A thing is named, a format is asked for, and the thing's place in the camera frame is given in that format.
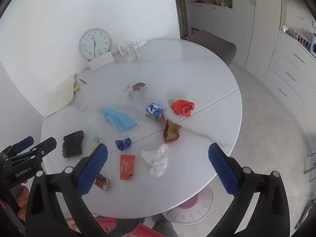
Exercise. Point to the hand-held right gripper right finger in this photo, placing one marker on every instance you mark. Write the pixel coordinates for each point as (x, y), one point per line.
(223, 170)

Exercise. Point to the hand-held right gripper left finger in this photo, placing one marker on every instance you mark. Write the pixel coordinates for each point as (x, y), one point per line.
(93, 167)

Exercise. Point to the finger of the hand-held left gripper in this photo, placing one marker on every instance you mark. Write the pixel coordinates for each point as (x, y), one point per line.
(44, 147)
(23, 144)

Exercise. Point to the brown snack packet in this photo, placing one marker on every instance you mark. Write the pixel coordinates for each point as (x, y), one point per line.
(102, 182)

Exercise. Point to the pink round bin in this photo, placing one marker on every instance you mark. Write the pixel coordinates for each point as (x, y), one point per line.
(191, 209)

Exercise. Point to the person's left hand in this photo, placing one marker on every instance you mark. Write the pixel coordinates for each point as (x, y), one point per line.
(21, 198)

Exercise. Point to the yellow blue small wrapper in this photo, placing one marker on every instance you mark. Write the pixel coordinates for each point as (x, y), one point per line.
(96, 141)

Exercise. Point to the black foam net sleeve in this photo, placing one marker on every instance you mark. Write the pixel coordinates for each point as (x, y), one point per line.
(72, 144)

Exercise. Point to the orange-red flat snack packet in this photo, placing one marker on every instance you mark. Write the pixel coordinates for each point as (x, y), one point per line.
(127, 166)

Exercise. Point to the dark blue crumpled wrapper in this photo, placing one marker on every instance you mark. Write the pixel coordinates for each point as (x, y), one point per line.
(123, 144)

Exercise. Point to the cream paper notebook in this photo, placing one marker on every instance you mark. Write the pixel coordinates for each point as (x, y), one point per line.
(60, 96)

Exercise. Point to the blue face mask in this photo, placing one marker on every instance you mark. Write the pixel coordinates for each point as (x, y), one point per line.
(118, 119)

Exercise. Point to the red patterned clothing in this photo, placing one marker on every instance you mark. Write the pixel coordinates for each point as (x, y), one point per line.
(106, 224)

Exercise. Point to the white crumpled tissue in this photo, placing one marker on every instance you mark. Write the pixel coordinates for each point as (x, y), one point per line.
(156, 161)

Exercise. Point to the red brown torn wrapper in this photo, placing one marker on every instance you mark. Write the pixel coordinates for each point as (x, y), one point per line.
(171, 130)

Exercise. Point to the yellow sticky note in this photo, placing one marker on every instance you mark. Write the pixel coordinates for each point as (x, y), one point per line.
(76, 88)

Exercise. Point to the red crumpled plastic bag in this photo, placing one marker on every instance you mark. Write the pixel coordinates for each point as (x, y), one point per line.
(181, 107)

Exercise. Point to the dark pen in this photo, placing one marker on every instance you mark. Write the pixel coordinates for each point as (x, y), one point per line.
(83, 81)

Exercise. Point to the blue white crumpled wrapper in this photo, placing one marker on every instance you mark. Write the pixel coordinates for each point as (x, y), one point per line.
(154, 108)

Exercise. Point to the small green wrapper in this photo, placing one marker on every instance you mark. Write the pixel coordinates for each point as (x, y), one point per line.
(172, 101)

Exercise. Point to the brown white crumpled wrapper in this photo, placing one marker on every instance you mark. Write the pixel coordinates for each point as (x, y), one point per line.
(134, 87)

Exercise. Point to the white envelope card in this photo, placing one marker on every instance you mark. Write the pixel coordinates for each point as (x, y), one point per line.
(101, 61)

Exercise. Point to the grey drawer unit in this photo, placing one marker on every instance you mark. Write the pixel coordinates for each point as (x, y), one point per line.
(288, 71)

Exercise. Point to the clear glass pitcher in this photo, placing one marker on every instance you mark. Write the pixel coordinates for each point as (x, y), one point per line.
(128, 51)

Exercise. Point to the grey upholstered chair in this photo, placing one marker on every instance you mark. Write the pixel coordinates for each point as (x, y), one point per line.
(214, 45)

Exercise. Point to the white small box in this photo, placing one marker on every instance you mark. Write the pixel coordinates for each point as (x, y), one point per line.
(142, 42)

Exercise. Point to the white rack with red items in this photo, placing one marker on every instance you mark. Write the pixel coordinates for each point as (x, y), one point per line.
(302, 39)

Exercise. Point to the white countertop appliance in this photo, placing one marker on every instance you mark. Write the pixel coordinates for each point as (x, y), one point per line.
(313, 44)

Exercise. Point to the clear plastic bag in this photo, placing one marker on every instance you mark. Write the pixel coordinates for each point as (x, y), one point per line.
(219, 0)

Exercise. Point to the white round wall clock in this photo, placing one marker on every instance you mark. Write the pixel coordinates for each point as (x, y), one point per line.
(95, 43)

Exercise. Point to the tall grey wall cabinet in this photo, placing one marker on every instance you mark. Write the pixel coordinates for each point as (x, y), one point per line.
(261, 29)

